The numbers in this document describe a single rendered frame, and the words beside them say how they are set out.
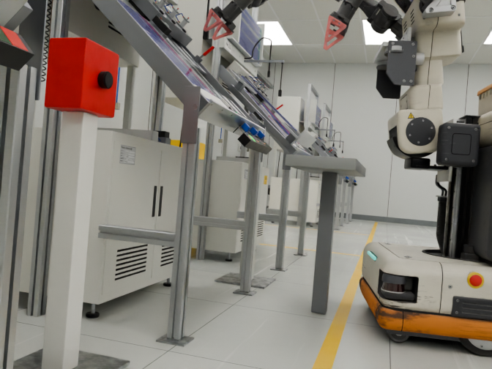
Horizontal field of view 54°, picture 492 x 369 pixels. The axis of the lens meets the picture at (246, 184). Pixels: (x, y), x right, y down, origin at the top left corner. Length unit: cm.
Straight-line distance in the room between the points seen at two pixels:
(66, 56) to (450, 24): 133
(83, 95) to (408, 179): 859
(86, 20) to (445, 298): 165
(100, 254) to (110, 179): 24
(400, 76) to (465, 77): 795
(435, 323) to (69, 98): 126
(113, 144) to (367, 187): 809
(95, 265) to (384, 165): 818
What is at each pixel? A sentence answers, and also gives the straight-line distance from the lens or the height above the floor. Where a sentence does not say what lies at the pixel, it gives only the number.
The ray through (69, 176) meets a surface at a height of 47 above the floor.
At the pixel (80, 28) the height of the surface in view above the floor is 103.
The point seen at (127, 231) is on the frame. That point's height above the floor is 31.
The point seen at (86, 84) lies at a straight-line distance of 116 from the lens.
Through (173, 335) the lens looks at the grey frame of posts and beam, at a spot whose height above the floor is 2.
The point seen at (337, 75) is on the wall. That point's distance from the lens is 977.
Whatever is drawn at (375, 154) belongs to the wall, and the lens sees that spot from 948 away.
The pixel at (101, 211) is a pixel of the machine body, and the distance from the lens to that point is 161.
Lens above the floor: 48
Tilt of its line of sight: level
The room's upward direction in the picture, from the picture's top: 5 degrees clockwise
